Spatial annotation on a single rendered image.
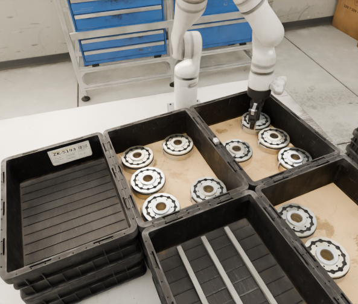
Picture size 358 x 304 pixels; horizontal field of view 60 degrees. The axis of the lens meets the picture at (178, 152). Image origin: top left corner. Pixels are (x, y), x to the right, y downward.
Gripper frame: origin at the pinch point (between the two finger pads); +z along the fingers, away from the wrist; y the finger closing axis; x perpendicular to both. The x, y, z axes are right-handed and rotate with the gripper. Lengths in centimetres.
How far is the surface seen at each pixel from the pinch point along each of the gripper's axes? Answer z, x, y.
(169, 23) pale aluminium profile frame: 26, -101, -142
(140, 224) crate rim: -5, -14, 55
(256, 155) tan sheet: 5.2, 3.9, 11.4
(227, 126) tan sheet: 5.0, -9.3, -0.2
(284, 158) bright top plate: 2.4, 12.5, 12.7
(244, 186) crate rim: -4.6, 5.2, 34.2
